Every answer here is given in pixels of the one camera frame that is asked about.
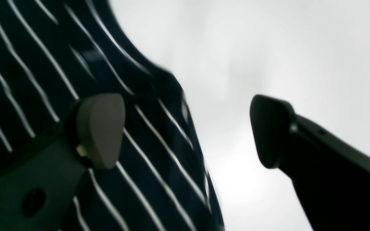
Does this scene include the navy white striped t-shirt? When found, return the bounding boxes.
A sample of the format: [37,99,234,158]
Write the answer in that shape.
[0,0,225,231]

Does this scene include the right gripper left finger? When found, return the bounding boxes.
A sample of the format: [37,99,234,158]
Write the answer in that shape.
[0,93,125,231]

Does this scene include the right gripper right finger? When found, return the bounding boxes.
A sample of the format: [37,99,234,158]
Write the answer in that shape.
[250,95,370,231]

